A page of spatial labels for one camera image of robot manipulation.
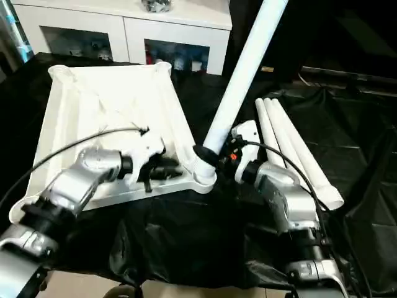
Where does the white plastic table leg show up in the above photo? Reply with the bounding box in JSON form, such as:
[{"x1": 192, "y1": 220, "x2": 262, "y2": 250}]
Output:
[
  {"x1": 192, "y1": 0, "x2": 291, "y2": 187},
  {"x1": 263, "y1": 97, "x2": 311, "y2": 184},
  {"x1": 254, "y1": 97, "x2": 285, "y2": 165},
  {"x1": 271, "y1": 97, "x2": 345, "y2": 212}
]

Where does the white plastic table top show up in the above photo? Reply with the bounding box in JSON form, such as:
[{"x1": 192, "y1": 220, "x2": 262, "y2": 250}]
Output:
[{"x1": 8, "y1": 61, "x2": 217, "y2": 224}]

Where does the black plastic mat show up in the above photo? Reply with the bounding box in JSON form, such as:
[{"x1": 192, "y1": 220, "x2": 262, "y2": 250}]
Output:
[{"x1": 0, "y1": 51, "x2": 397, "y2": 292}]

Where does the black metal rod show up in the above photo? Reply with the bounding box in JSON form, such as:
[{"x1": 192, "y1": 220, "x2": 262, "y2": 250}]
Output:
[{"x1": 302, "y1": 66, "x2": 397, "y2": 86}]

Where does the white sideboard cabinet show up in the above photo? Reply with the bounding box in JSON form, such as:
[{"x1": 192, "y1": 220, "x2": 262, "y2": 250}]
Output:
[{"x1": 12, "y1": 0, "x2": 233, "y2": 75}]

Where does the dark bag of small parts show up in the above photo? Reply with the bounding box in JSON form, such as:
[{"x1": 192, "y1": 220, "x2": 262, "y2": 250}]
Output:
[{"x1": 141, "y1": 0, "x2": 174, "y2": 14}]

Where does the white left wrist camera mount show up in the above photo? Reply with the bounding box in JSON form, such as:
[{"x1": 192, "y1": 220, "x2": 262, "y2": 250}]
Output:
[{"x1": 128, "y1": 133, "x2": 167, "y2": 186}]

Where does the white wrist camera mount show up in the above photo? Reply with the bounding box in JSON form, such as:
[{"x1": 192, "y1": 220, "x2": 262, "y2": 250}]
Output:
[
  {"x1": 231, "y1": 120, "x2": 258, "y2": 183},
  {"x1": 128, "y1": 133, "x2": 167, "y2": 186}
]

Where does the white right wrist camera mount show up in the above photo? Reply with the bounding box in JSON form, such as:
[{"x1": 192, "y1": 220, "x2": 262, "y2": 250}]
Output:
[{"x1": 231, "y1": 120, "x2": 258, "y2": 183}]

